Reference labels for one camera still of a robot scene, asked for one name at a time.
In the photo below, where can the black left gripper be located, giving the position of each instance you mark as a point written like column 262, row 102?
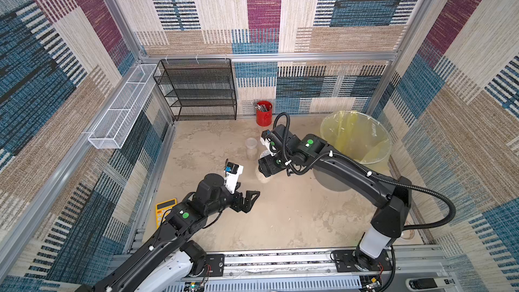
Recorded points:
column 247, row 206

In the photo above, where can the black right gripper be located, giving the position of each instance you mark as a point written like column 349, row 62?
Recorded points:
column 265, row 167

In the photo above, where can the large plastic jar of rice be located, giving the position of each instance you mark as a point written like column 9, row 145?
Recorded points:
column 261, row 178

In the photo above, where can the grey bin with yellow bag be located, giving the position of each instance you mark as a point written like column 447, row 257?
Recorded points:
column 359, row 137

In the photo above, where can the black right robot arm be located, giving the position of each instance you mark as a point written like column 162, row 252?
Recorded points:
column 391, row 197

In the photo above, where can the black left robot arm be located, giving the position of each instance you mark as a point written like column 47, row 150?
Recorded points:
column 182, row 222

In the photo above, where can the small plastic jar with rice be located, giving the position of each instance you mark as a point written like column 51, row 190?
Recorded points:
column 251, row 145

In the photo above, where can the red cup with utensils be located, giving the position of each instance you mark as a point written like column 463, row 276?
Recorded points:
column 263, row 113

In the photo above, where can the yellow calculator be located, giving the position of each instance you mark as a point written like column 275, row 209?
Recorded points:
column 162, row 208

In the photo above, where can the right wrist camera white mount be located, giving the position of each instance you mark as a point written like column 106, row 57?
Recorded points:
column 267, row 142

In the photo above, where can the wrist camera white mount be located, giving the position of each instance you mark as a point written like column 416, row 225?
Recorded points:
column 267, row 142
column 232, row 173

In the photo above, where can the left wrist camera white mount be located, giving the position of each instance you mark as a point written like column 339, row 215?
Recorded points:
column 232, row 173

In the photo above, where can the black wire shelf rack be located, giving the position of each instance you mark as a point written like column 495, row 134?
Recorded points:
column 198, row 89

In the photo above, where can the white mesh wall basket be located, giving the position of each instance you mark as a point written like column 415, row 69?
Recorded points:
column 113, row 129

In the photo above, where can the aluminium mounting rail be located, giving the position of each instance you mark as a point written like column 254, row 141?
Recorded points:
column 318, row 269

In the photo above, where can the black device on rail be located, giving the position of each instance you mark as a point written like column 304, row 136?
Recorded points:
column 429, row 283

